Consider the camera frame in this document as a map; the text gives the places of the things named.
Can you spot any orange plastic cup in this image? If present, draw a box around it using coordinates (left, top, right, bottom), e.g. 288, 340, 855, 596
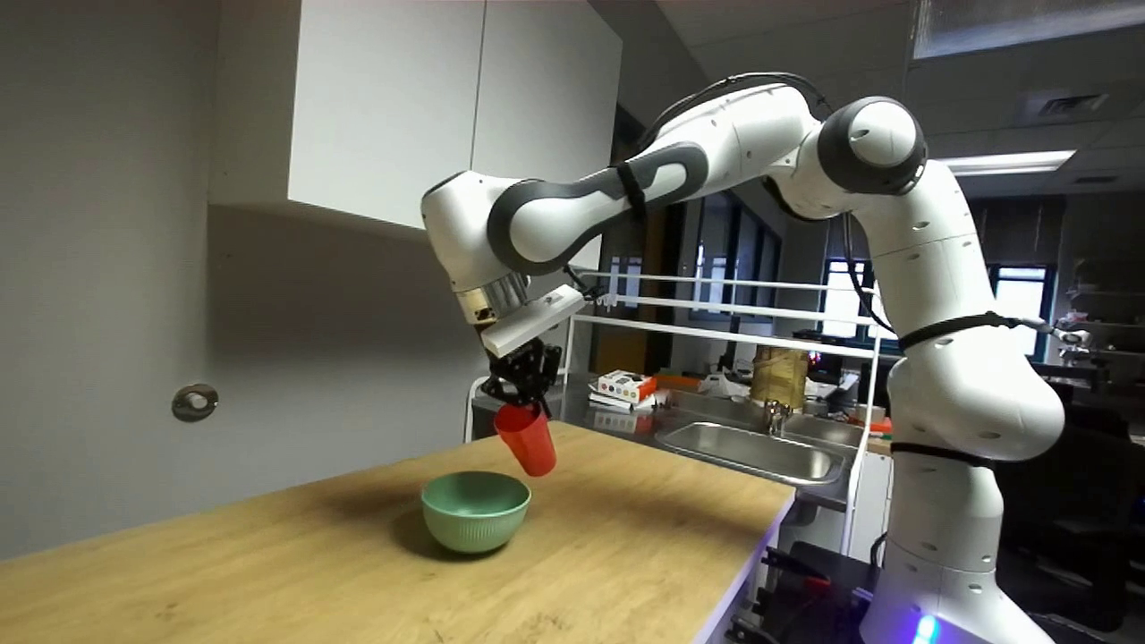
492, 400, 563, 479

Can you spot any white tube rack frame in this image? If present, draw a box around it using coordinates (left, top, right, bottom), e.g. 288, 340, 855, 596
556, 270, 903, 564

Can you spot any tan bottle by sink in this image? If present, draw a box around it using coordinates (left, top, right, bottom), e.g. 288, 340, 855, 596
748, 345, 816, 414

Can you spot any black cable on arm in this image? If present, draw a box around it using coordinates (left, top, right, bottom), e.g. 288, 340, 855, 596
892, 308, 1050, 355

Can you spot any white and red box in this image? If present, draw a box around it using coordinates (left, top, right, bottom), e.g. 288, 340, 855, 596
586, 364, 663, 414

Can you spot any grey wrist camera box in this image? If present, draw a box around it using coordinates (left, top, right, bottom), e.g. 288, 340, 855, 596
474, 277, 589, 360

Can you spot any grey round wall fitting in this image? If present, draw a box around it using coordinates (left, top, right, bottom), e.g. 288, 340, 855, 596
167, 378, 222, 427

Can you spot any rectangular ceiling light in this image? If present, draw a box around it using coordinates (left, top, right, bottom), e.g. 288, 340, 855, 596
926, 145, 1081, 181

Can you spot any green ceramic bowl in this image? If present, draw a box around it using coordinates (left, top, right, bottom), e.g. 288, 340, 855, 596
418, 467, 536, 557

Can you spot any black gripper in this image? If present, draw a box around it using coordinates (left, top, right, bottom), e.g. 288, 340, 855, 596
482, 337, 566, 419

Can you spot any white wall cabinet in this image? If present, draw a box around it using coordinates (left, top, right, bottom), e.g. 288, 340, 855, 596
207, 0, 626, 271

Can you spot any stainless steel sink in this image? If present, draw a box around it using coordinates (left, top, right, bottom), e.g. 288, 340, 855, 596
653, 414, 851, 491

